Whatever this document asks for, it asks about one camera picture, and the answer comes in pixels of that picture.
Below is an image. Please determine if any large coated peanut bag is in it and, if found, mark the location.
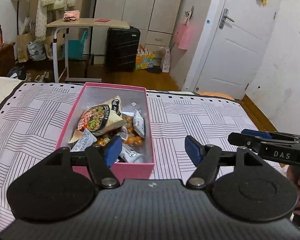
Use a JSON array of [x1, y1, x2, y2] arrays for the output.
[[93, 114, 143, 147]]

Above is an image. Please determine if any grey snack bar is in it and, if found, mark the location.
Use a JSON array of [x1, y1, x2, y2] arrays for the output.
[[70, 129, 97, 152]]

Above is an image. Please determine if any beige noodle meal packet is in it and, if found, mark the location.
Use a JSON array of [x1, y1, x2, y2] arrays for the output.
[[69, 96, 126, 144]]

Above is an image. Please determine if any white snack bar packet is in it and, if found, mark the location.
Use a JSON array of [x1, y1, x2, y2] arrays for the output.
[[133, 110, 145, 139]]

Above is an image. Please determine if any white wafer bar packet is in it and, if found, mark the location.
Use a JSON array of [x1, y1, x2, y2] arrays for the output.
[[119, 144, 144, 164]]

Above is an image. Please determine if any white bedroom door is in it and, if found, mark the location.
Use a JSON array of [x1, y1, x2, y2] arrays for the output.
[[195, 0, 280, 99]]

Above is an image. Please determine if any pink cardboard storage box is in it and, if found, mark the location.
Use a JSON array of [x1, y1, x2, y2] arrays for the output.
[[56, 83, 154, 182]]

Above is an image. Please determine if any striped patterned bed sheet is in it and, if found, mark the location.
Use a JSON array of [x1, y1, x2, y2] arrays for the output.
[[0, 81, 286, 233]]

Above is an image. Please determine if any colourful gift bag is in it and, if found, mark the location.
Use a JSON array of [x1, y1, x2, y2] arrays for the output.
[[135, 45, 155, 70]]

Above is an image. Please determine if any white paper bag floor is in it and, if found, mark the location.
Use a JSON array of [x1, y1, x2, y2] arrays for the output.
[[160, 47, 170, 73]]

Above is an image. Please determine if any black hard suitcase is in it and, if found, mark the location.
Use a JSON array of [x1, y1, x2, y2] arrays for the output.
[[104, 27, 141, 73]]

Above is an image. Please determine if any teal tote bag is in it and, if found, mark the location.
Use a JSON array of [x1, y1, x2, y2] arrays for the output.
[[68, 30, 88, 61]]

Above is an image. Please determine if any pink hanging bag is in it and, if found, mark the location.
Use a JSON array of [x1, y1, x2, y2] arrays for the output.
[[174, 23, 193, 50]]

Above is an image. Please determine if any wooden top rolling desk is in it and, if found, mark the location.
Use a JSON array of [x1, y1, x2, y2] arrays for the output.
[[46, 17, 130, 83]]

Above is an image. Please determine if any pink pouch on desk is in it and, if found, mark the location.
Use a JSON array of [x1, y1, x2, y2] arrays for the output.
[[63, 10, 80, 22]]

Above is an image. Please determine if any dark wooden nightstand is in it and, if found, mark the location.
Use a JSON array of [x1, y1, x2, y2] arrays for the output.
[[0, 42, 15, 77]]

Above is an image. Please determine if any white wardrobe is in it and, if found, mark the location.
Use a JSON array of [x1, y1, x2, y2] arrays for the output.
[[91, 0, 187, 65]]

